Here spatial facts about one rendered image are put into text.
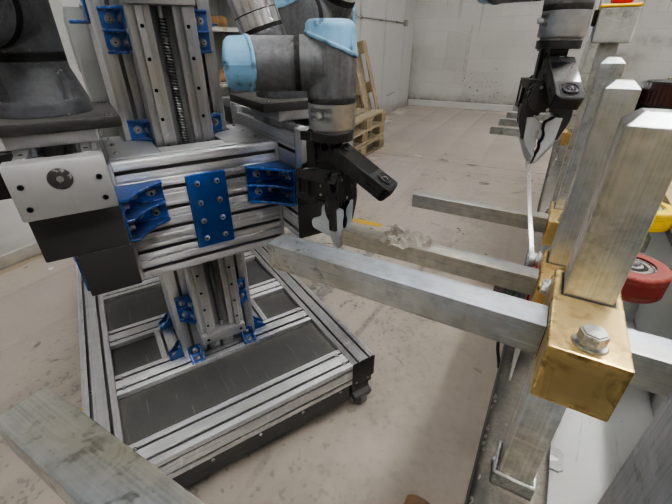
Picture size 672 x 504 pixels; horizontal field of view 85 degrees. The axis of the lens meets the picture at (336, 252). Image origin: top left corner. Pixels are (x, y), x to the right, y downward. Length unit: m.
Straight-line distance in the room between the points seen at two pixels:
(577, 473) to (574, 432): 0.07
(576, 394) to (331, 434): 1.13
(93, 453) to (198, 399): 1.03
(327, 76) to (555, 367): 0.46
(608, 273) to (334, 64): 0.42
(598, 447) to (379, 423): 0.83
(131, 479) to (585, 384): 0.28
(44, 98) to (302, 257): 0.58
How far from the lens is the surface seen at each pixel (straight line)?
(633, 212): 0.33
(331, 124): 0.59
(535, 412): 0.45
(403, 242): 0.61
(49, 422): 0.29
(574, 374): 0.31
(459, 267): 0.61
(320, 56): 0.58
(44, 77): 0.85
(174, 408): 1.28
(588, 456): 0.73
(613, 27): 1.05
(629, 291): 0.58
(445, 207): 0.85
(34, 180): 0.74
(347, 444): 1.37
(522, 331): 0.34
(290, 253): 0.39
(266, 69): 0.59
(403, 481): 1.33
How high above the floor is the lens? 1.15
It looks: 29 degrees down
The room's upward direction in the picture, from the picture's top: straight up
